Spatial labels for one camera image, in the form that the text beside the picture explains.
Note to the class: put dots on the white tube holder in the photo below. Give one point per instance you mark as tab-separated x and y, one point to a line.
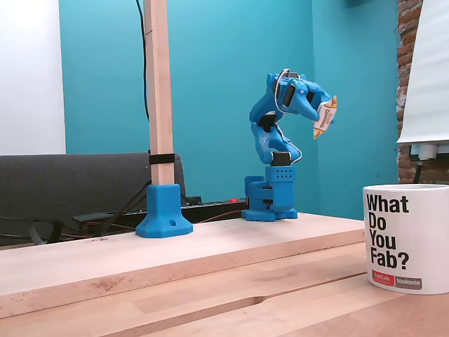
426	150

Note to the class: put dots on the dark grey sofa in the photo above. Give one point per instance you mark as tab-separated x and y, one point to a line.
70	182

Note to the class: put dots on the black flat device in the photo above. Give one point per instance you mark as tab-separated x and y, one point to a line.
87	217

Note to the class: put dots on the white and gold sweet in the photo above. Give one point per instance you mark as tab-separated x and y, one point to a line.
324	117

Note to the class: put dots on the black power strip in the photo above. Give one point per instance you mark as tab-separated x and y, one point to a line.
210	207

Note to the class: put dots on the light wooden base board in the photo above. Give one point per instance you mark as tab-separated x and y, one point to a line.
105	259

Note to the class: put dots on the wooden post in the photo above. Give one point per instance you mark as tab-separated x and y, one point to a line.
159	87

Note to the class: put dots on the blue post base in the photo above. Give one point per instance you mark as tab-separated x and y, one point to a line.
163	217

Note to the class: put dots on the white mug with black text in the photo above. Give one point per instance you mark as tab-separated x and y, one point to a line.
414	224

